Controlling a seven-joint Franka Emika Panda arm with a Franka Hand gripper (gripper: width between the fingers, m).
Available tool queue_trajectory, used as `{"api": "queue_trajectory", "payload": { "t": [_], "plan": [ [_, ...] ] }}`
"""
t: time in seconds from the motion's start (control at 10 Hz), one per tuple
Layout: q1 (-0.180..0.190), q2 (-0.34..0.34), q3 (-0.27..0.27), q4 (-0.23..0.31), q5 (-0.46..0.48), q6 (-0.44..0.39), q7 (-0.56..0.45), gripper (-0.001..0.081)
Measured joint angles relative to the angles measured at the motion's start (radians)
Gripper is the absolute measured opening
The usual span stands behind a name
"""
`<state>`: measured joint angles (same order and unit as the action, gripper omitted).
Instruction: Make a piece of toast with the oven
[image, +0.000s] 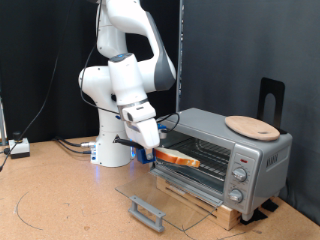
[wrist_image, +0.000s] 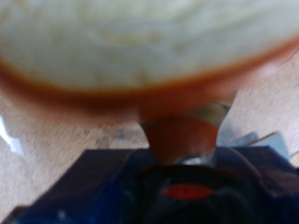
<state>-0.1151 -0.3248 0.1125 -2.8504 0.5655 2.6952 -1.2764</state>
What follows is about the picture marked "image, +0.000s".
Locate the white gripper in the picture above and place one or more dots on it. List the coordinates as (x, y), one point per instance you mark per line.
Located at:
(146, 133)

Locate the toy bread slice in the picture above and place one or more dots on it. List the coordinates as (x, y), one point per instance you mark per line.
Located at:
(180, 160)

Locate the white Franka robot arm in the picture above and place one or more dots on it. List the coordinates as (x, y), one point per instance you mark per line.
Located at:
(106, 150)

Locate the silver oven knob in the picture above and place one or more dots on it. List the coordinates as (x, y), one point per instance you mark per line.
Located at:
(240, 174)
(235, 195)

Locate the silver toaster oven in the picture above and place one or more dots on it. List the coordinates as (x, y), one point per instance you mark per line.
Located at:
(266, 160)

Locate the wooden slatted block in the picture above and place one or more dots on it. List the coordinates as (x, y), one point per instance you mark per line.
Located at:
(228, 217)

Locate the small round wooden board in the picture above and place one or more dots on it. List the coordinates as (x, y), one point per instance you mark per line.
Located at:
(253, 128)

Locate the black foam pad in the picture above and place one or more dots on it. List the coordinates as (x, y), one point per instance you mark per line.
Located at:
(270, 205)
(253, 217)

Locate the white emergency stop box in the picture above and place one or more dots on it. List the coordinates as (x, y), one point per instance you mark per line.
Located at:
(20, 148)

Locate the black metal bookend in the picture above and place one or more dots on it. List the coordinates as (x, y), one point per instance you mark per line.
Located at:
(263, 86)

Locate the grey backdrop curtain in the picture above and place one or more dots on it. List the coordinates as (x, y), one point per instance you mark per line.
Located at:
(250, 40)

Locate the black backdrop curtain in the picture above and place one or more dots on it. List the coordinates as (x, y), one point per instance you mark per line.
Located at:
(26, 50)

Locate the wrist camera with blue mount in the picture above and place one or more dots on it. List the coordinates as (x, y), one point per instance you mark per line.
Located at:
(162, 131)

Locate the metal frame leg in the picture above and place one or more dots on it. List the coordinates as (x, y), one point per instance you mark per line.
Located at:
(2, 126)

